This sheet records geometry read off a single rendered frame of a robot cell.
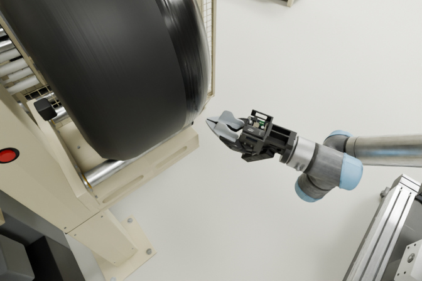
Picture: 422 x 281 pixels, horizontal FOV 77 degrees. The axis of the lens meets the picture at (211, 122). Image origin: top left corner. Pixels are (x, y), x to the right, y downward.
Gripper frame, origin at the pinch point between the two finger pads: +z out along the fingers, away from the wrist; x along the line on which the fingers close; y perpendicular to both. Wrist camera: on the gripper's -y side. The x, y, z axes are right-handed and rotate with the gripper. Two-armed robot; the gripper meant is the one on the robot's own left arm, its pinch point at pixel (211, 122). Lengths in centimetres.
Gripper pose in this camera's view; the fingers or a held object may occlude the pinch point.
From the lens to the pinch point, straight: 66.6
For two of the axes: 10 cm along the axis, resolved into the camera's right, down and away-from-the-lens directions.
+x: -4.1, 7.8, -4.8
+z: -9.1, -3.7, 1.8
